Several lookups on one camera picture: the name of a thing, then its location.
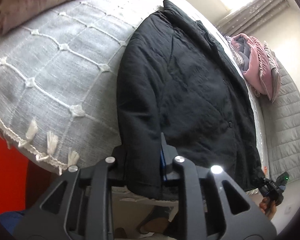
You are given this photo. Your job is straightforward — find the person's right hand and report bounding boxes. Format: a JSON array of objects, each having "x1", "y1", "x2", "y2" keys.
[{"x1": 259, "y1": 197, "x2": 277, "y2": 220}]

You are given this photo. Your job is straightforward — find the red box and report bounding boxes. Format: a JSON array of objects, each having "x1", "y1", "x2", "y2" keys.
[{"x1": 0, "y1": 137, "x2": 29, "y2": 214}]

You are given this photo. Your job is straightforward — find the grey tufted bedspread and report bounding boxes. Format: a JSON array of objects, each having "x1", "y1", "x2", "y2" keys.
[{"x1": 0, "y1": 0, "x2": 268, "y2": 203}]

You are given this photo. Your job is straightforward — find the grey quilted headboard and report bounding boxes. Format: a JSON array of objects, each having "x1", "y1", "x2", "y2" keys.
[{"x1": 260, "y1": 62, "x2": 300, "y2": 182}]

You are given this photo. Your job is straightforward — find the beige curtain right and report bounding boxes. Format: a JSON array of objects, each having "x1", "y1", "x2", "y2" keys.
[{"x1": 216, "y1": 0, "x2": 289, "y2": 36}]

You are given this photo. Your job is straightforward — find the pink and grey bedding pile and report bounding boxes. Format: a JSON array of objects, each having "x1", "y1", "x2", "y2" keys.
[{"x1": 225, "y1": 33, "x2": 281, "y2": 102}]

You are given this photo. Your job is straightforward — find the blue fleece trousers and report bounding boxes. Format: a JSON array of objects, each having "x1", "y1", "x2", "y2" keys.
[{"x1": 0, "y1": 210, "x2": 27, "y2": 235}]

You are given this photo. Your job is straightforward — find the black padded coat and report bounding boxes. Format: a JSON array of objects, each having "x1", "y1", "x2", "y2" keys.
[{"x1": 116, "y1": 0, "x2": 262, "y2": 200}]

